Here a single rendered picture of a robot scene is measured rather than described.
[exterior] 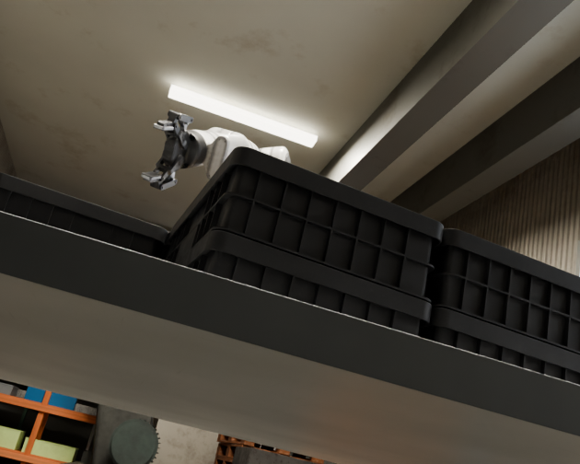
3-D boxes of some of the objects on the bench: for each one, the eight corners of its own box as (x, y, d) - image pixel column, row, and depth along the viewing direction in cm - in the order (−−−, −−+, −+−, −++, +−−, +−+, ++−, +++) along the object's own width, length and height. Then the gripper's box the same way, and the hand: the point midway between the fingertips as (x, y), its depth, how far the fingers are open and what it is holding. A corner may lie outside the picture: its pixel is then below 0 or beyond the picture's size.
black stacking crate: (129, 359, 104) (151, 289, 108) (296, 405, 112) (311, 339, 116) (184, 330, 68) (214, 226, 72) (423, 400, 76) (438, 305, 81)
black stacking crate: (296, 405, 112) (311, 339, 116) (441, 446, 120) (449, 382, 125) (424, 400, 76) (438, 305, 81) (617, 458, 85) (620, 368, 89)
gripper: (166, 177, 132) (124, 184, 117) (184, 107, 128) (143, 105, 113) (198, 190, 130) (159, 198, 115) (217, 118, 126) (179, 118, 112)
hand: (153, 152), depth 115 cm, fingers open, 9 cm apart
